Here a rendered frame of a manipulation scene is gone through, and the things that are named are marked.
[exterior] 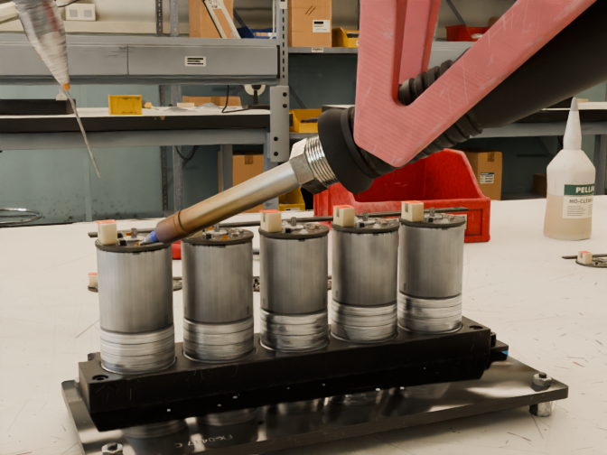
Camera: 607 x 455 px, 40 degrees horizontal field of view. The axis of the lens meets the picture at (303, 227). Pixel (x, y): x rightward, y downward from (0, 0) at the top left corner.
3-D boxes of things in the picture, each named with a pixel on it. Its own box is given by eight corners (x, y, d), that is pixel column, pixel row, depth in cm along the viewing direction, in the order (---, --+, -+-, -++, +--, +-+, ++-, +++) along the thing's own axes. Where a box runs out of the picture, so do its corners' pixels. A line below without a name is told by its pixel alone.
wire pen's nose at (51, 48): (41, 88, 24) (21, 39, 24) (74, 76, 25) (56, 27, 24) (54, 89, 24) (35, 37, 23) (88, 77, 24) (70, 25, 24)
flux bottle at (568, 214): (586, 241, 59) (594, 98, 57) (537, 237, 60) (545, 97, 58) (595, 234, 62) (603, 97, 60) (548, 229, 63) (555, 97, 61)
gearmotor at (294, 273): (339, 371, 30) (340, 228, 29) (274, 380, 29) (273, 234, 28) (312, 350, 32) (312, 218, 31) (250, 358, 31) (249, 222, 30)
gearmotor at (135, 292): (183, 393, 27) (180, 240, 27) (108, 404, 27) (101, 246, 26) (166, 369, 30) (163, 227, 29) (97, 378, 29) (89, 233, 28)
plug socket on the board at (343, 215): (361, 226, 30) (361, 207, 30) (340, 227, 30) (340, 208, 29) (351, 222, 31) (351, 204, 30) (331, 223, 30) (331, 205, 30)
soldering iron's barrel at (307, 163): (158, 262, 25) (340, 182, 23) (138, 214, 25) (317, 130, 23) (182, 253, 27) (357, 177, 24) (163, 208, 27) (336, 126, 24)
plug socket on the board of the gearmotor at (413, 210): (429, 220, 31) (430, 202, 31) (409, 222, 31) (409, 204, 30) (418, 217, 32) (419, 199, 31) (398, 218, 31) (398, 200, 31)
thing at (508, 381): (454, 354, 35) (455, 328, 35) (569, 417, 28) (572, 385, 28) (61, 411, 29) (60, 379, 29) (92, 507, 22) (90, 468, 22)
